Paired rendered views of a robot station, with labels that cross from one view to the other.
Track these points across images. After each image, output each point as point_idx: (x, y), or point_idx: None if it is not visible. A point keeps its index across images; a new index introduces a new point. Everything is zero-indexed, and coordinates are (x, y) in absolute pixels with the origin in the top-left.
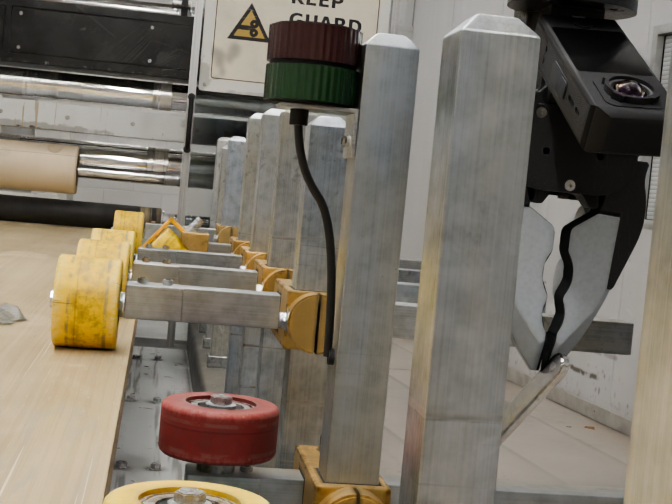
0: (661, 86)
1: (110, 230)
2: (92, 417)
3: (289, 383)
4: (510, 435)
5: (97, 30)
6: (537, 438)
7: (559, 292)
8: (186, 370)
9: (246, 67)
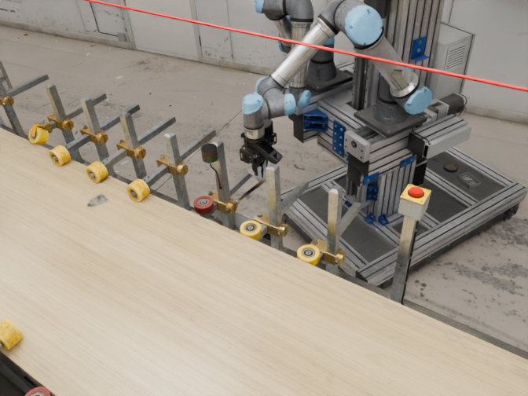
0: (276, 151)
1: (57, 149)
2: (199, 218)
3: (179, 181)
4: (5, 54)
5: None
6: (15, 51)
7: (261, 171)
8: None
9: None
